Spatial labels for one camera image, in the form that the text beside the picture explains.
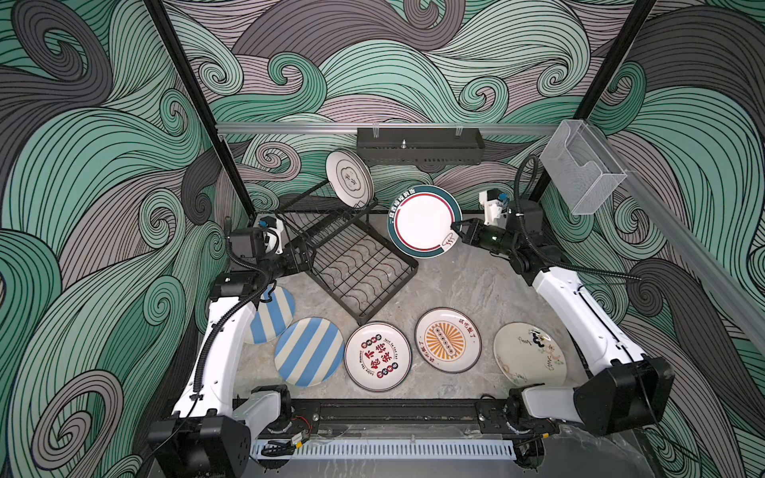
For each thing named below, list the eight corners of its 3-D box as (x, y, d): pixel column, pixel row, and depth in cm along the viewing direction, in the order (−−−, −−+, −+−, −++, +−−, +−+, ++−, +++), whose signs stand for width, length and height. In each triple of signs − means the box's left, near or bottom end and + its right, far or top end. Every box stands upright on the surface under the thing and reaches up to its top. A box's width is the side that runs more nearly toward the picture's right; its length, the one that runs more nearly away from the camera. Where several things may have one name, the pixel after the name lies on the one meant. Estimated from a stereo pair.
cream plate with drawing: (501, 385, 80) (504, 383, 78) (486, 325, 91) (488, 322, 90) (572, 385, 80) (576, 383, 78) (548, 325, 91) (551, 322, 90)
